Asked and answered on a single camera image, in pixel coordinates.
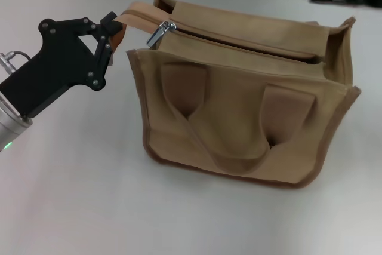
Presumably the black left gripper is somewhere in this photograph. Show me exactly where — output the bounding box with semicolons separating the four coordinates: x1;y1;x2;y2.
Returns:
0;11;118;118

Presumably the silver metal zipper pull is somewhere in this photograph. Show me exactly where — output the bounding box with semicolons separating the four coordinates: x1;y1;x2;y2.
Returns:
146;20;177;48

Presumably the khaki canvas food bag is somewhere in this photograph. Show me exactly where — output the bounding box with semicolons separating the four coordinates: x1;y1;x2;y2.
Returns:
121;0;361;190

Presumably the grey left wrist cable connector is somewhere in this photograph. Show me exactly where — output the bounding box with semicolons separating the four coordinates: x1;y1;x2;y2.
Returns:
0;51;30;72

